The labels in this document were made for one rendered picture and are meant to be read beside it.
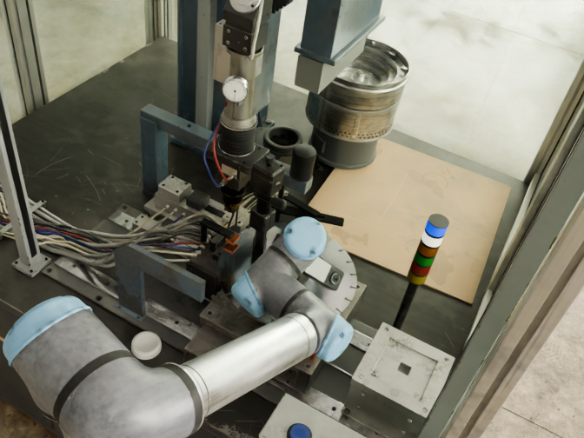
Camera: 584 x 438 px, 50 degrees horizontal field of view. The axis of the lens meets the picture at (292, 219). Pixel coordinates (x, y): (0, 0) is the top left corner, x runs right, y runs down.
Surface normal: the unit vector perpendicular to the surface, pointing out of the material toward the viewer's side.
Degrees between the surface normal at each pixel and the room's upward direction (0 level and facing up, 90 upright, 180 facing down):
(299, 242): 32
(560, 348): 0
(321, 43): 90
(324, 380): 0
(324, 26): 90
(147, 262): 90
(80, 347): 1
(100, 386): 15
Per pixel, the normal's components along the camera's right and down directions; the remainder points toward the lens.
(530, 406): 0.12, -0.72
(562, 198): -0.47, 0.56
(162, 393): 0.57, -0.56
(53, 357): -0.22, -0.42
